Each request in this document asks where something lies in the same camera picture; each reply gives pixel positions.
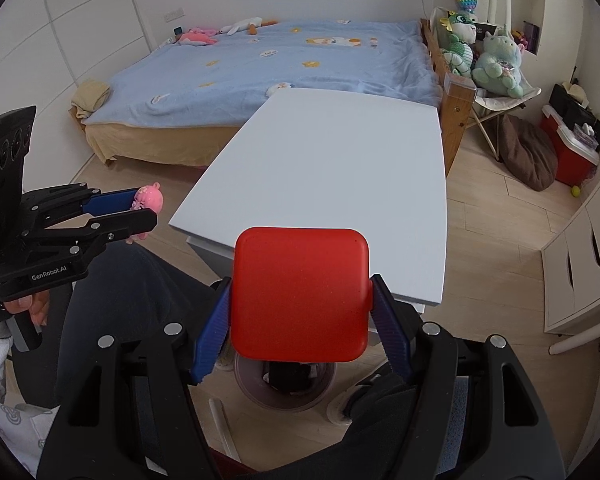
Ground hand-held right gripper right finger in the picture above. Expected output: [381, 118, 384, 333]
[370, 274, 566, 480]

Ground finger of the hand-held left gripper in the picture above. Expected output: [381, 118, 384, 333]
[27, 208, 158, 256]
[22, 184, 141, 226]

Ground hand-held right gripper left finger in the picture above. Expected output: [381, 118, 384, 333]
[37, 277, 233, 480]

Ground pink doll figure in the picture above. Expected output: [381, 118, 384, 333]
[129, 182, 164, 245]

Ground grey round trash bin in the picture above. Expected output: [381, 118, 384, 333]
[232, 350, 338, 413]

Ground red plastic box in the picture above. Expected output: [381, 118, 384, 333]
[230, 226, 373, 363]

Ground person's left hand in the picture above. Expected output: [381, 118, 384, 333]
[2, 292, 51, 330]

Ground beige bed base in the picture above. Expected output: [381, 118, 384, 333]
[70, 107, 246, 167]

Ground white slipper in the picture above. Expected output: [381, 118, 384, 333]
[327, 382, 376, 425]

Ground person's right leg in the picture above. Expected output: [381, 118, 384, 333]
[260, 372, 473, 480]

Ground beige folded cloth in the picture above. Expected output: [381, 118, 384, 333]
[71, 80, 112, 121]

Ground white drawer cabinet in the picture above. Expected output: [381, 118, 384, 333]
[540, 150, 600, 336]

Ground pink plush toy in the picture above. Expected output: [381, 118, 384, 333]
[175, 28, 218, 46]

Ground bed with blue blanket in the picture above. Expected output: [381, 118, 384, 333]
[85, 19, 441, 126]

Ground white goose plush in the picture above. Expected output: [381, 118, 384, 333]
[220, 16, 279, 37]

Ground brown bean bag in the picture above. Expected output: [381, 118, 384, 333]
[497, 114, 558, 192]

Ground white paper bag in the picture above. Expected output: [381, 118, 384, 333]
[0, 395, 61, 471]

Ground white folding chair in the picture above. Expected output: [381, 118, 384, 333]
[467, 85, 542, 161]

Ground red cooler box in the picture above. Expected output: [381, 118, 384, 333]
[540, 105, 600, 186]

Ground black bag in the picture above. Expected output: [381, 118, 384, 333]
[550, 82, 600, 153]

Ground light green plush toy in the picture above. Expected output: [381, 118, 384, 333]
[472, 30, 526, 98]

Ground dark green striped plush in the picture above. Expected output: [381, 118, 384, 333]
[440, 10, 481, 78]

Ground black book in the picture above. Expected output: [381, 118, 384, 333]
[522, 20, 542, 54]

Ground white tube rail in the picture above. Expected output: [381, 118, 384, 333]
[549, 310, 600, 357]

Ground wooden bed frame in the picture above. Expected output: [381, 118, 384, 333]
[420, 17, 477, 178]

